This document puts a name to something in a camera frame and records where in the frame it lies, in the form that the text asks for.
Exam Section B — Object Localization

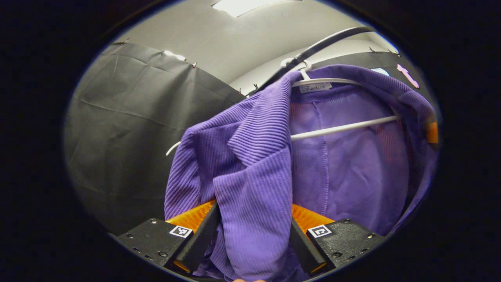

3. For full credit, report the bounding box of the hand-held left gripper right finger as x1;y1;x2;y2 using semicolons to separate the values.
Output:
290;204;386;277

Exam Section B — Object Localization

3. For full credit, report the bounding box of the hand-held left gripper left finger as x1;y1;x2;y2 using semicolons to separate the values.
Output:
115;200;222;275

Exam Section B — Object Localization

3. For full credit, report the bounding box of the purple corduroy jacket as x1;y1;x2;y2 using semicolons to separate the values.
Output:
164;65;439;282

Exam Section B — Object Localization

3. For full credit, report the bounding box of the black clothes rack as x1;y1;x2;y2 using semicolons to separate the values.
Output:
250;26;374;94

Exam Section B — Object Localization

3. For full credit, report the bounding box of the black backdrop cloth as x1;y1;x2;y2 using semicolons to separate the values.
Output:
65;41;437;235

